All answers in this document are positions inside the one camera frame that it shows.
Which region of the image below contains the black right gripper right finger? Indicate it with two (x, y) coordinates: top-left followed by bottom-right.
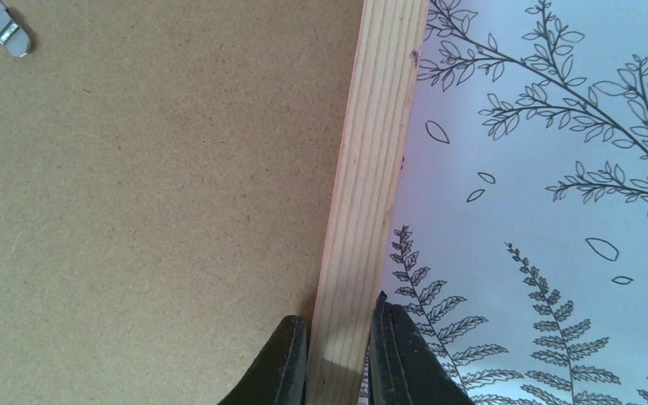
(368, 291), (473, 405)

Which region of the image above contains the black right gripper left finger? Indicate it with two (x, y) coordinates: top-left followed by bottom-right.
(219, 315), (308, 405)

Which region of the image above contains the brown cardboard backing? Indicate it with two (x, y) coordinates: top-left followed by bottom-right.
(0, 1), (362, 404)

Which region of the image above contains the pink wooden picture frame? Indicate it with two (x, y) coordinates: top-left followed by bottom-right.
(305, 1), (429, 404)

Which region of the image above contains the floral patterned tablecloth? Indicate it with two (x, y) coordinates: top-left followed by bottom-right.
(381, 1), (648, 404)

